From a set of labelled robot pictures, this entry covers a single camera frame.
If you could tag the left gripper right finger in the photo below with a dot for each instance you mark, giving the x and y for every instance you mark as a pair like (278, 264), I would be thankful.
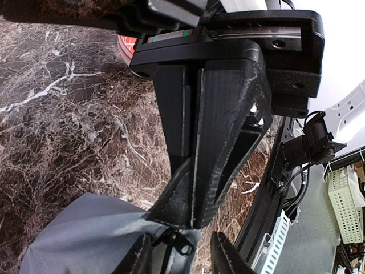
(225, 258)

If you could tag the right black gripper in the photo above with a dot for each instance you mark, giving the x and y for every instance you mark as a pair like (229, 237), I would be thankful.
(288, 44)

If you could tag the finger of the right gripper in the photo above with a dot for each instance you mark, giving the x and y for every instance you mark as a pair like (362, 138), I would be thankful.
(174, 120)
(234, 114)

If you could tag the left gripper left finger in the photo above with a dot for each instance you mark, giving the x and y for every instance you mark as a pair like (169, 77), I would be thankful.
(138, 258)

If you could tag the grey zipper pouch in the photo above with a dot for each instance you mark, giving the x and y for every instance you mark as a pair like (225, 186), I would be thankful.
(94, 233)

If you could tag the white perforated basket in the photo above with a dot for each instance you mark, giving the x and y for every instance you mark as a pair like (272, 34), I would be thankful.
(347, 202)

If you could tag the white slotted cable duct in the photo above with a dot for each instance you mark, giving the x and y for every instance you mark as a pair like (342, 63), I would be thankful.
(271, 254)

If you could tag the black front table rail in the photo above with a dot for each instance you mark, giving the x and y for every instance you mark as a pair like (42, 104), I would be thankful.
(267, 203)

